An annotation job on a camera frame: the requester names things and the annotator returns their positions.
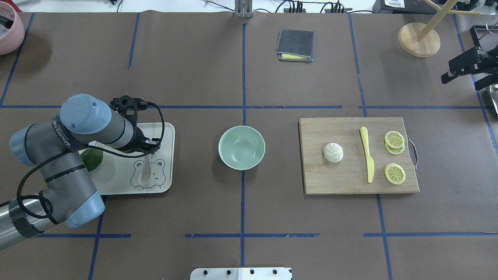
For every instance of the white ceramic spoon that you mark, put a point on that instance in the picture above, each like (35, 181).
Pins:
(145, 174)

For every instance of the cream bear tray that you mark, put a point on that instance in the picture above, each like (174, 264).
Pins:
(118, 175)

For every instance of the wooden mug tree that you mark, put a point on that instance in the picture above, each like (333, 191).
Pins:
(421, 40)

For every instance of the lower lemon slice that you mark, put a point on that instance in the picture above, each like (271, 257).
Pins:
(394, 173)

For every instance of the wooden cutting board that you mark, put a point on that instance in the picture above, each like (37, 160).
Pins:
(349, 176)

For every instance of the upper lemon slice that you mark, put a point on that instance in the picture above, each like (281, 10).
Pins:
(394, 140)

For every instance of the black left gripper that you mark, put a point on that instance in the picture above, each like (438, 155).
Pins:
(140, 141)

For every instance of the white steamed bun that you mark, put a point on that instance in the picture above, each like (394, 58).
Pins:
(333, 152)

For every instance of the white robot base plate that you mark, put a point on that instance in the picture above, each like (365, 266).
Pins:
(250, 273)

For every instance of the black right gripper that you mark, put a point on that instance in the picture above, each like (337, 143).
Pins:
(483, 64)

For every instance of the yellow plastic knife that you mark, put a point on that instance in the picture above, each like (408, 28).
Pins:
(370, 163)

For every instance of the green avocado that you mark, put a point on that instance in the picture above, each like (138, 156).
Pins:
(91, 158)

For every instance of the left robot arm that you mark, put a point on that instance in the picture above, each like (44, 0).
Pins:
(59, 188)

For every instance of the lemon slice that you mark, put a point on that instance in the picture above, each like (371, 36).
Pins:
(394, 173)
(394, 140)
(393, 151)

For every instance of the grey folded cloth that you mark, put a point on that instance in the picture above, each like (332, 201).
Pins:
(295, 45)

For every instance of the mint green bowl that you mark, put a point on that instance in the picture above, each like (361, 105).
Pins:
(241, 147)

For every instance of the pink bowl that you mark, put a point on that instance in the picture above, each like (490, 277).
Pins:
(12, 30)

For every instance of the middle lemon slice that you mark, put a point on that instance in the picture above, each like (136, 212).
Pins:
(393, 151)

